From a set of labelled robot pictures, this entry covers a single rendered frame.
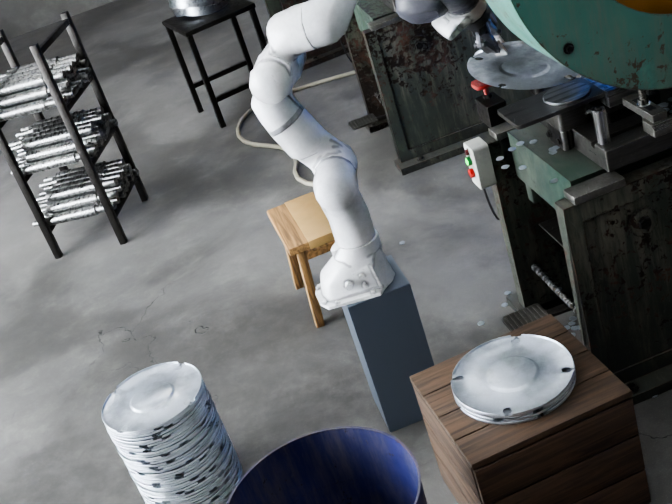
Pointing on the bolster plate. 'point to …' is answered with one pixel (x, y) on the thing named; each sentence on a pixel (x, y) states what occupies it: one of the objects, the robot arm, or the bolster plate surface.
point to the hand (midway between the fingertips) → (497, 45)
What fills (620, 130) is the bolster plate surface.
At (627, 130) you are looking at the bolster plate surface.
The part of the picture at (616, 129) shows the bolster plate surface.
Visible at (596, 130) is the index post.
